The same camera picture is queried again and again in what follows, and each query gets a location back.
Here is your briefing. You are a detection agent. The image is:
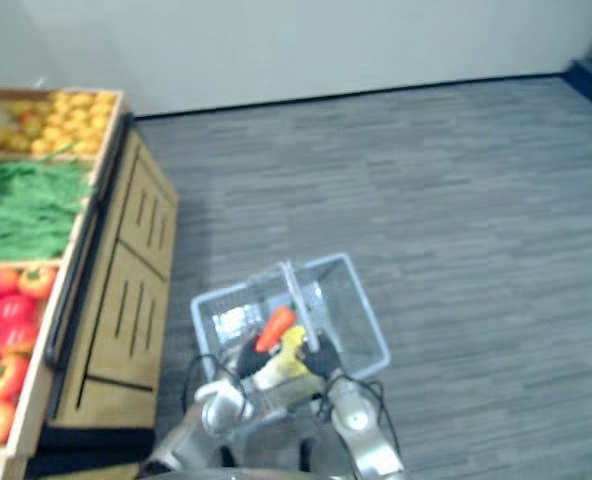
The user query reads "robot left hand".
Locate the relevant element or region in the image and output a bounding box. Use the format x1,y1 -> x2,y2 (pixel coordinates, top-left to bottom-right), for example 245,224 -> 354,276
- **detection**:
234,335 -> 273,380

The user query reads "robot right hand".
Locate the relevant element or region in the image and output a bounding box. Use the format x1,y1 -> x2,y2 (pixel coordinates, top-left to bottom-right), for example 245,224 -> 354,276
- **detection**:
297,333 -> 341,377

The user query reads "orange carrot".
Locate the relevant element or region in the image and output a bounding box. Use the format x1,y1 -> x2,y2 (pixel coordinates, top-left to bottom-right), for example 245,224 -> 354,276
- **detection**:
254,305 -> 298,354

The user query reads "light blue wire shopping basket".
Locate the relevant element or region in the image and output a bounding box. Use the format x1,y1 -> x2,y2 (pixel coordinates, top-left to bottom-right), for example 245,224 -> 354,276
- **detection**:
189,252 -> 392,419

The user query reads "white basket handle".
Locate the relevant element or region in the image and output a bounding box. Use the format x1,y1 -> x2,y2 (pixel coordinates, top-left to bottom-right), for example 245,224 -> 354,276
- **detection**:
248,258 -> 323,352

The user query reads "white label in basket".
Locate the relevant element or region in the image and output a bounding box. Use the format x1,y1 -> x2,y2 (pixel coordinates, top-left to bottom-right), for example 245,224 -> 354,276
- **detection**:
215,306 -> 257,336

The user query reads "yellow corn cob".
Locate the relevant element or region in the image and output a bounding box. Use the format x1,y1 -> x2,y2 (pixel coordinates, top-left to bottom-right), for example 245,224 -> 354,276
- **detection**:
252,324 -> 323,392

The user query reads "wooden produce display stand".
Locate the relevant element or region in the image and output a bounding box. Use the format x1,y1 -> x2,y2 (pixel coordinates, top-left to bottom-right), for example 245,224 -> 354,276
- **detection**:
0,87 -> 180,480

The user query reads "pile of green beans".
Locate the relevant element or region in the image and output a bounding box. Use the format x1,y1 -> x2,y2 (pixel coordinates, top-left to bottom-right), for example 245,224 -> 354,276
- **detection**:
0,158 -> 96,262

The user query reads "pile of yellow oranges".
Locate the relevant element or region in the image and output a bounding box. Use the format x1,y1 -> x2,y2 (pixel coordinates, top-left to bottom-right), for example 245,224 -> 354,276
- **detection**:
29,91 -> 118,155

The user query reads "pile of pale yellow potatoes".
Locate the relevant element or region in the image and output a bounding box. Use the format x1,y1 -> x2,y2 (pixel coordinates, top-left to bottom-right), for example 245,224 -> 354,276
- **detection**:
0,98 -> 43,153

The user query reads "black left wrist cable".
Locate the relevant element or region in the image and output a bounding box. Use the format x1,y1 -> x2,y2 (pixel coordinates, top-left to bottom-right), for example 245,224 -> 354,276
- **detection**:
182,352 -> 243,417

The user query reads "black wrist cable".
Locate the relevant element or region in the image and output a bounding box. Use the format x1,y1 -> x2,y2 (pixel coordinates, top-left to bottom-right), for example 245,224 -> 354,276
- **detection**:
182,352 -> 243,417
319,378 -> 403,454

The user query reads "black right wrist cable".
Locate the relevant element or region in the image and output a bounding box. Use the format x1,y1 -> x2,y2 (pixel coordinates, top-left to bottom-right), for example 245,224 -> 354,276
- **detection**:
319,378 -> 403,454

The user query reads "black metal stand rail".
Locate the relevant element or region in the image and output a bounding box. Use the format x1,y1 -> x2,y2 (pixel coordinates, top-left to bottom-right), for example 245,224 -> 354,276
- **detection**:
44,113 -> 133,370

